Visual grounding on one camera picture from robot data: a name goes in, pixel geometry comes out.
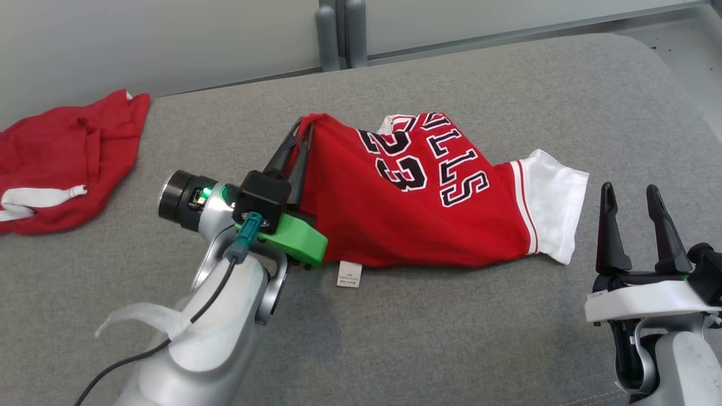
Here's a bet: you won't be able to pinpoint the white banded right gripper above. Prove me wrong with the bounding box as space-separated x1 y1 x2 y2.
584 182 722 323

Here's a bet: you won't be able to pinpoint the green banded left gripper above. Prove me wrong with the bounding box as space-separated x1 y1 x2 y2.
235 118 329 269

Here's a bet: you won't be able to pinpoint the red basketball jersey white sleeves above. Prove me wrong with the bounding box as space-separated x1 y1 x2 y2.
282 112 590 288

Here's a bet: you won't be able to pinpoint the red shorts white trim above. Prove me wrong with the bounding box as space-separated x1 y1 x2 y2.
0 89 151 236

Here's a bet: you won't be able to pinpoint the black cable with teal plug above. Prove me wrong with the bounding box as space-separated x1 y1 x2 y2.
73 211 266 406

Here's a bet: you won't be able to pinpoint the grey partition post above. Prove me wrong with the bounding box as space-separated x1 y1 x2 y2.
315 0 368 72

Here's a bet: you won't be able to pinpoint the white left arm cable strap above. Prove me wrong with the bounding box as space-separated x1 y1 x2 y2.
95 302 195 342

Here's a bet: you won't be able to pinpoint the grey partition base rail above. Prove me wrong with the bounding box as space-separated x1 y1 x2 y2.
367 0 711 61

